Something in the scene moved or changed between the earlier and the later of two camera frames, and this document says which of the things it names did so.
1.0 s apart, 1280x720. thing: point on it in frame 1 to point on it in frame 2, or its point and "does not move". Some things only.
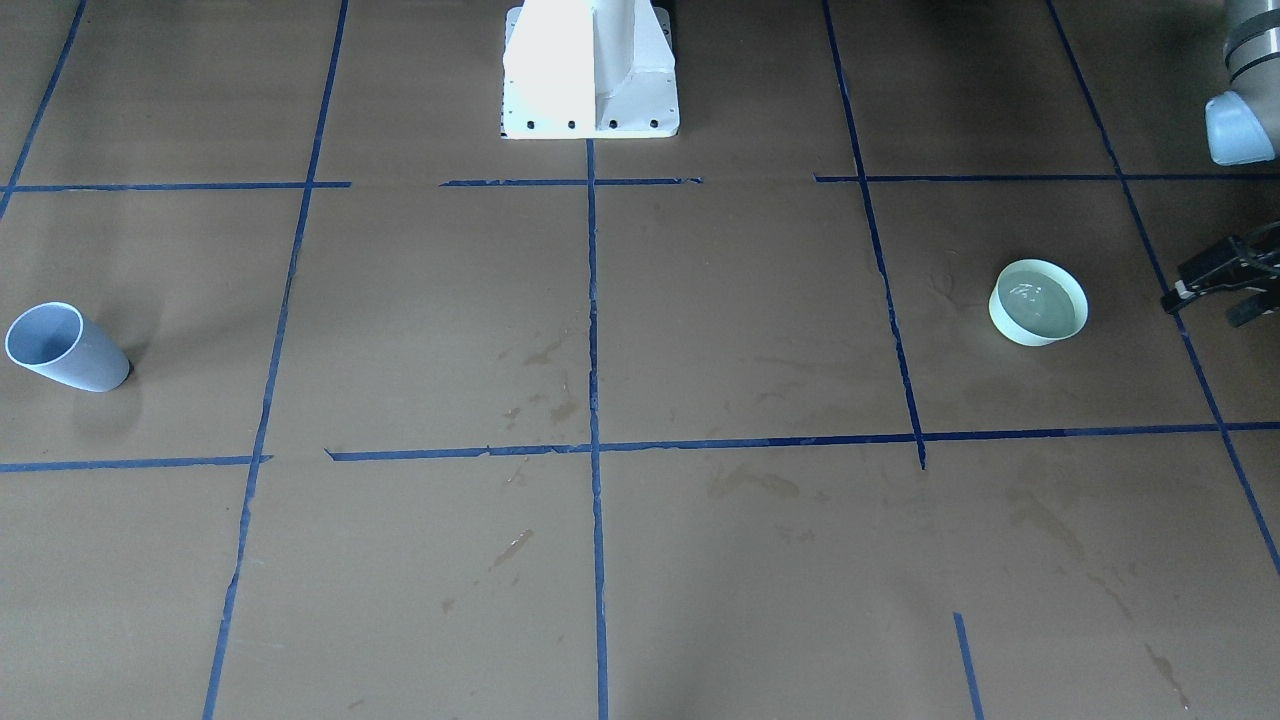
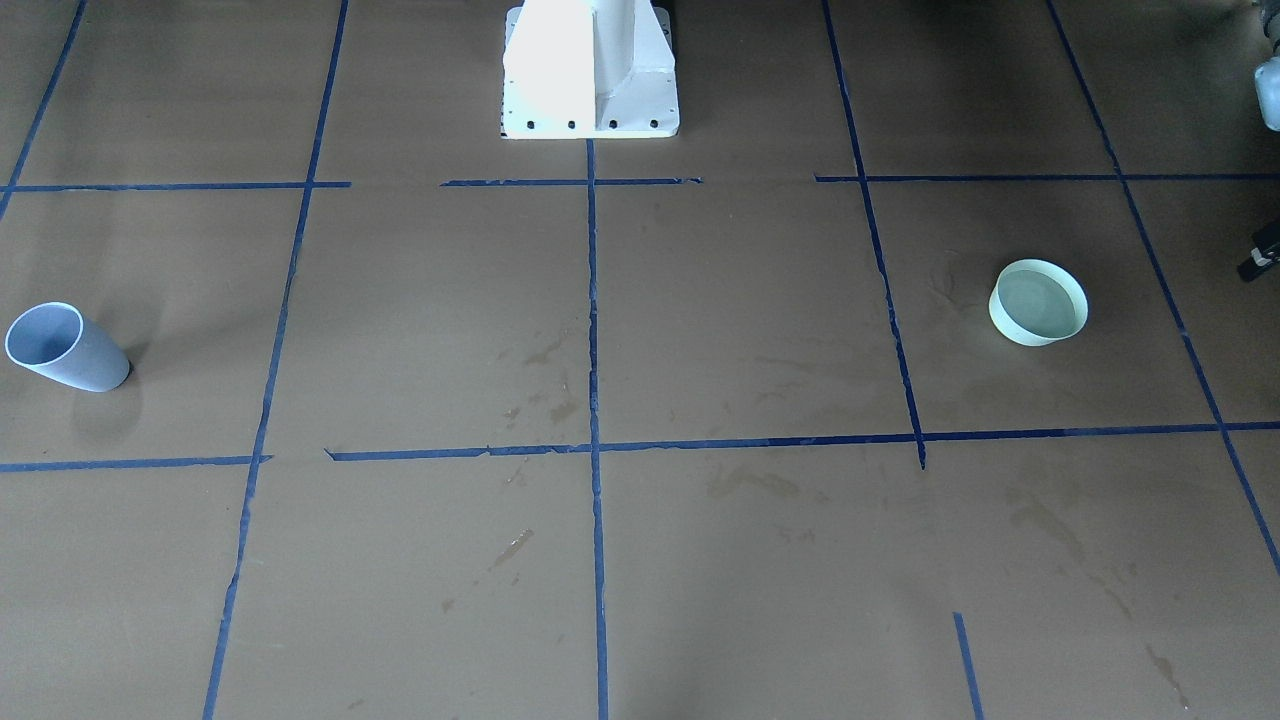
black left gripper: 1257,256 to 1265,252
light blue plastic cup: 60,341 does not move
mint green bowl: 1038,302 does not move
